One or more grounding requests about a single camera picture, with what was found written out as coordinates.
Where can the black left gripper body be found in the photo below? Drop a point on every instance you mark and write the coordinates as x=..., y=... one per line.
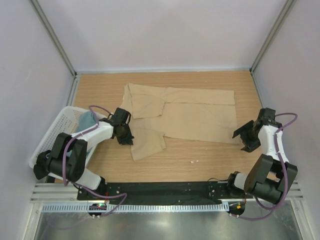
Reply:
x=125, y=136

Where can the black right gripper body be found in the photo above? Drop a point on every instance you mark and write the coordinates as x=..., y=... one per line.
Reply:
x=253, y=132

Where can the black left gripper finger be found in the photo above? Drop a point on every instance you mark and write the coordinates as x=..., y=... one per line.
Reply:
x=129, y=133
x=123, y=140

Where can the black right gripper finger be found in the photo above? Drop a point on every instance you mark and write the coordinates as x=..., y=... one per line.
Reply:
x=243, y=129
x=250, y=145

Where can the beige t shirt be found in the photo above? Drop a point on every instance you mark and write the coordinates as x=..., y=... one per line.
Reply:
x=207, y=115

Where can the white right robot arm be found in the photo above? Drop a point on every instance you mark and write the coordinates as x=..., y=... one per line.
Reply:
x=272, y=175

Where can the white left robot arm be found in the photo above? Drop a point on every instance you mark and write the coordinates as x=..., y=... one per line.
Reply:
x=73, y=169

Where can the blue grey t shirt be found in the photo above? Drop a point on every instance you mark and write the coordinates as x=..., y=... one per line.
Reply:
x=85, y=121

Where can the white plastic laundry basket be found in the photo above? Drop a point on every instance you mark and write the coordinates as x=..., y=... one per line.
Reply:
x=66, y=122

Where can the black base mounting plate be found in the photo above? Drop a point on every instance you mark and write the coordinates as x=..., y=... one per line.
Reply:
x=190, y=193

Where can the black t shirt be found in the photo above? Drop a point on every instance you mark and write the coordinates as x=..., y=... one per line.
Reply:
x=39, y=169

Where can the left aluminium corner post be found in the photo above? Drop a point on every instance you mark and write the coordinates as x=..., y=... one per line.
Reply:
x=52, y=35

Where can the aluminium corner post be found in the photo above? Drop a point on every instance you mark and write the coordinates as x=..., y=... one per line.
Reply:
x=52, y=35
x=279, y=21

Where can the white slotted cable duct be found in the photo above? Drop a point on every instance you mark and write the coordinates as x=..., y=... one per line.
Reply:
x=99, y=207

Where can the right aluminium corner post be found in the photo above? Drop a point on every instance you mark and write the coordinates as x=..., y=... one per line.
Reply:
x=279, y=21

